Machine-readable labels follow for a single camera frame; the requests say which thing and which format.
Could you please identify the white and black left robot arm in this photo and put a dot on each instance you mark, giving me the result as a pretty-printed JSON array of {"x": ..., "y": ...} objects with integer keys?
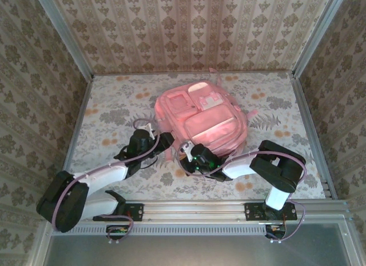
[{"x": 105, "y": 174}]

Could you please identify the long aluminium base rail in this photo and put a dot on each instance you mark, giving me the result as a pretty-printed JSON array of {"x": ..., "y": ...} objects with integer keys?
[{"x": 194, "y": 210}]

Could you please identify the black connector board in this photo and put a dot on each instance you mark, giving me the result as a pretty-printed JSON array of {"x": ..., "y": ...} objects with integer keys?
[
  {"x": 274, "y": 231},
  {"x": 117, "y": 231}
]

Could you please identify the grey metal panel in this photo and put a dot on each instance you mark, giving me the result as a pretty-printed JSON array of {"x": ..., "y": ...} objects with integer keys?
[{"x": 200, "y": 251}]

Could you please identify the aluminium table side rail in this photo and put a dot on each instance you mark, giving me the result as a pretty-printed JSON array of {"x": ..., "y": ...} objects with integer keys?
[
  {"x": 303, "y": 105},
  {"x": 83, "y": 105}
]

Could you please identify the pink backpack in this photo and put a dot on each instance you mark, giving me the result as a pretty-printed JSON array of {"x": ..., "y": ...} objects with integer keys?
[{"x": 208, "y": 123}]

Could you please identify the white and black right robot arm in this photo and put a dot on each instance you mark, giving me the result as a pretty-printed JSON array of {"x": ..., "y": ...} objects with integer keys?
[{"x": 240, "y": 167}]

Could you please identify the aluminium frame post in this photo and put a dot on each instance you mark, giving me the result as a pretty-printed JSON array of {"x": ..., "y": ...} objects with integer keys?
[
  {"x": 314, "y": 34},
  {"x": 68, "y": 34}
]

